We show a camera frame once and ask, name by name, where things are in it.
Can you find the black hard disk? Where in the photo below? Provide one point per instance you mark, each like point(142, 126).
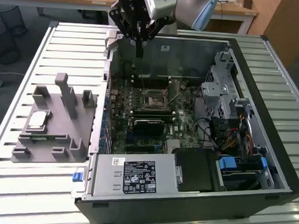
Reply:
point(238, 180)

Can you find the blue case latch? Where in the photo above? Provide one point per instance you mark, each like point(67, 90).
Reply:
point(77, 177)

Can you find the silver topped CPU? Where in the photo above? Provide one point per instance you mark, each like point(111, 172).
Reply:
point(38, 119)

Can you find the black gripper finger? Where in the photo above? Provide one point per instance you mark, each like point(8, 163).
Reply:
point(121, 19)
point(155, 28)

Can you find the CPU socket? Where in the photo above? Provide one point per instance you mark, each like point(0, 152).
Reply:
point(153, 101)

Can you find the black RAM slot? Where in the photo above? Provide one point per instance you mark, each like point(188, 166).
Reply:
point(151, 115)
point(153, 86)
point(152, 112)
point(170, 120)
point(153, 83)
point(153, 78)

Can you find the white sticker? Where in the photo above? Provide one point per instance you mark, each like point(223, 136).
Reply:
point(164, 48)

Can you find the silver chipset heat sink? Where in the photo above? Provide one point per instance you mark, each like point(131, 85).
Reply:
point(173, 145)

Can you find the silver power supply unit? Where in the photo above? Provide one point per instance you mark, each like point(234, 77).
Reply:
point(104, 174)

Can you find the green motherboard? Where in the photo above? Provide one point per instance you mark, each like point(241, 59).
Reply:
point(186, 123)

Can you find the wooden cabinet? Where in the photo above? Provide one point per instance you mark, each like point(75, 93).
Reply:
point(287, 28)

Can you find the blue disk carrier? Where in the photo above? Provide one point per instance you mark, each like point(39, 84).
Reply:
point(227, 166)

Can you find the small black graphics card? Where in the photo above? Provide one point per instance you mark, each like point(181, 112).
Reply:
point(148, 128)

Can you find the small brown block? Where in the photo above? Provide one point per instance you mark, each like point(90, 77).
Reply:
point(248, 3)

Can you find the blue plastic drive clip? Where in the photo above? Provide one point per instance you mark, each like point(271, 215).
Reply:
point(263, 163)

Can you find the black expansion slot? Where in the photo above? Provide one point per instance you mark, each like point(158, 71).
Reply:
point(138, 148)

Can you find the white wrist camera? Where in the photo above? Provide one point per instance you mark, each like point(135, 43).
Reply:
point(161, 7)

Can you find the metal drive cage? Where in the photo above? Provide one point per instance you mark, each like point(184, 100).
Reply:
point(212, 91)

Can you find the black PC case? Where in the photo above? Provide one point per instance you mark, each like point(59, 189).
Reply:
point(160, 211)

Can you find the grey parts rack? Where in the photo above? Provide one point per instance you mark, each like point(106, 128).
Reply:
point(59, 128)

